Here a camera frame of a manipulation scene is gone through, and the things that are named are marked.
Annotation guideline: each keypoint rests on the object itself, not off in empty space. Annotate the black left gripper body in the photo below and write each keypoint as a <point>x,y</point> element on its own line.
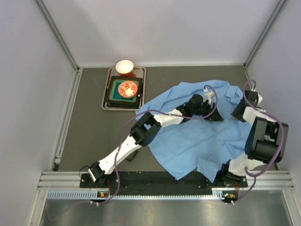
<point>212,113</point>

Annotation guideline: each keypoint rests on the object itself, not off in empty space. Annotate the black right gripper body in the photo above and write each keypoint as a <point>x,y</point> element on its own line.
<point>238,111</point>

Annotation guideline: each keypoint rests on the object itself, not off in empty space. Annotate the light blue button shirt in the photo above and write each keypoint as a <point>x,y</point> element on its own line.
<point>199,144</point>

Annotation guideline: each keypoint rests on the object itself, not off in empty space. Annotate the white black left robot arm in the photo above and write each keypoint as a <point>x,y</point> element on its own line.
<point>147,127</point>

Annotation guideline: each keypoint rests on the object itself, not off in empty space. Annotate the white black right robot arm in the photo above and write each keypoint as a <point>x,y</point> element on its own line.
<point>264,139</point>

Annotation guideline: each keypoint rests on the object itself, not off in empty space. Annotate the silver metal tray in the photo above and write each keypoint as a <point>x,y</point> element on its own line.
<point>140,72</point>

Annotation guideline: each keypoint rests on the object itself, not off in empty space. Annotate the white bowl orange base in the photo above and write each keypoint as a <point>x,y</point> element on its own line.
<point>125,68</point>

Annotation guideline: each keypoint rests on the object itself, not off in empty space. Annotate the small black square tray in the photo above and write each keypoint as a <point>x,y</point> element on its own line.
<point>132,156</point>

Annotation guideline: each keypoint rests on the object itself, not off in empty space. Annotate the black green square dish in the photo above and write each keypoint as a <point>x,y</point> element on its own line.
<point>113,96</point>

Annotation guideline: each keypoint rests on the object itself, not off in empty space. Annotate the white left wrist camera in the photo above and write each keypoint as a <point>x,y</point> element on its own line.
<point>208,95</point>

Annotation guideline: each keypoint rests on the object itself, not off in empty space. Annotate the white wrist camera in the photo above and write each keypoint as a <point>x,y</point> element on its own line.
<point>208,95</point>
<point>259,99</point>

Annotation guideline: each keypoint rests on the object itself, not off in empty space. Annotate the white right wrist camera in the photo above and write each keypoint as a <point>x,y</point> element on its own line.
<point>259,99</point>

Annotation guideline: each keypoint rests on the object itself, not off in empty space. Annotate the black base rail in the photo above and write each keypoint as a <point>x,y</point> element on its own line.
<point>161,183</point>

